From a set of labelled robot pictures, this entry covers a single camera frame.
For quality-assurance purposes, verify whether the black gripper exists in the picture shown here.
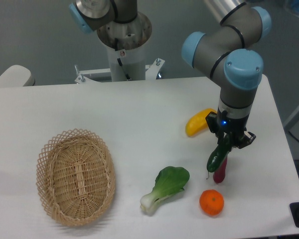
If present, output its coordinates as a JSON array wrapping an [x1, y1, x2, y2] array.
[[206, 111, 256, 149]]

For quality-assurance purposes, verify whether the green cucumber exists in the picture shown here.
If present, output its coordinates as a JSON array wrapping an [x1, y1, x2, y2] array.
[[206, 134, 232, 173]]

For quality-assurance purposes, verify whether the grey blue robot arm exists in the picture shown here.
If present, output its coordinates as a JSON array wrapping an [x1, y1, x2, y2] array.
[[69, 0, 272, 148]]

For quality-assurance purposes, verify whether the yellow bell pepper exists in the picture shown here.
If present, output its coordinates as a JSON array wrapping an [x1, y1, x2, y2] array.
[[185, 108, 217, 137]]

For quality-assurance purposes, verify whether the purple sweet potato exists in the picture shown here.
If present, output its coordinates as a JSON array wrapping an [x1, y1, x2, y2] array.
[[213, 156, 228, 184]]

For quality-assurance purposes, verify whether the orange tangerine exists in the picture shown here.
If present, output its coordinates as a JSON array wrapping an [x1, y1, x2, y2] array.
[[199, 189, 224, 216]]

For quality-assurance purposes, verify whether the green bok choy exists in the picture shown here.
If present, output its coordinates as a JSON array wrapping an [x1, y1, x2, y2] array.
[[140, 166, 190, 214]]

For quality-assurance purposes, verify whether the woven wicker basket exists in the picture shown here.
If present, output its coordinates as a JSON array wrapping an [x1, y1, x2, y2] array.
[[36, 129, 116, 227]]

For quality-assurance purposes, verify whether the white chair armrest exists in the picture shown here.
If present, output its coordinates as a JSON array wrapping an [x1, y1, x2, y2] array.
[[0, 65, 35, 88]]

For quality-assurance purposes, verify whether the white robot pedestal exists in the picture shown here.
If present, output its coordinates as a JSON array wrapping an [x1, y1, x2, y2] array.
[[75, 12, 165, 84]]

